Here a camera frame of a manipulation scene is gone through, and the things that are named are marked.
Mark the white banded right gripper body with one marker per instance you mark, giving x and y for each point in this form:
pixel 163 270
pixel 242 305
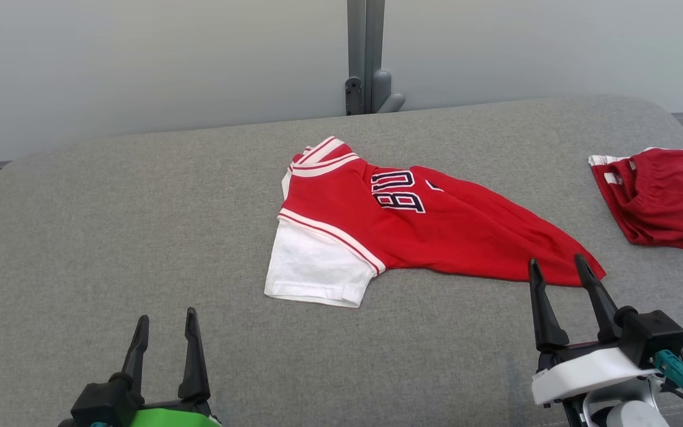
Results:
pixel 590 370

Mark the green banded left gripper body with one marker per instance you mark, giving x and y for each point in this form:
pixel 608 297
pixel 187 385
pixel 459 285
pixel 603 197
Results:
pixel 175 418

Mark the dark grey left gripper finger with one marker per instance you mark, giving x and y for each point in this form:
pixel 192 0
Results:
pixel 137 356
pixel 194 367

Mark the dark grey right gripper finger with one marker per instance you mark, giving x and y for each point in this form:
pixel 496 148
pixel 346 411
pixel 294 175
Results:
pixel 602 308
pixel 549 326

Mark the red shorts with white stripe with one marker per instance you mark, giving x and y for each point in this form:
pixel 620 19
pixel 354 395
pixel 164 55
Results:
pixel 661 196

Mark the red jersey with white sleeves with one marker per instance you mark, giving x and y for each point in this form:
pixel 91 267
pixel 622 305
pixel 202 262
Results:
pixel 436 231

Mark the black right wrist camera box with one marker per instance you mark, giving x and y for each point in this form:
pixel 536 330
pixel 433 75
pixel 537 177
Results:
pixel 653 335

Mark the grey metal frame bracket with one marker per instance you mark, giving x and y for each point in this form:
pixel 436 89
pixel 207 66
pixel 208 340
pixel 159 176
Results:
pixel 365 53

